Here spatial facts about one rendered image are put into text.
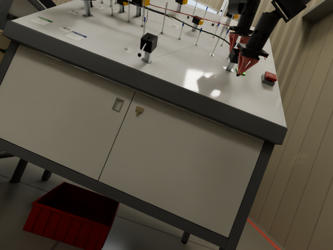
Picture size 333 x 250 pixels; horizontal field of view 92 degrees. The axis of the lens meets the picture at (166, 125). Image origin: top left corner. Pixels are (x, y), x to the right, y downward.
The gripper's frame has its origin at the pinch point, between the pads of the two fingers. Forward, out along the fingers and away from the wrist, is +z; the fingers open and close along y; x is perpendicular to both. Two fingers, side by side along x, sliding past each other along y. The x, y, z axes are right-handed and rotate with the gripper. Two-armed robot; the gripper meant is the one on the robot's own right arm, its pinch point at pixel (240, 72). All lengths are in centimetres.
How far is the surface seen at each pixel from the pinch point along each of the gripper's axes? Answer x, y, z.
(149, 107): 10.4, 32.5, 18.9
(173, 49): -19.6, 26.8, 3.7
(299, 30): -250, -177, -7
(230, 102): 9.8, 2.2, 8.8
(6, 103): 10, 91, 32
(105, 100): 9, 51, 21
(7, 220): 40, 89, 81
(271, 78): -8.3, -19.1, 1.9
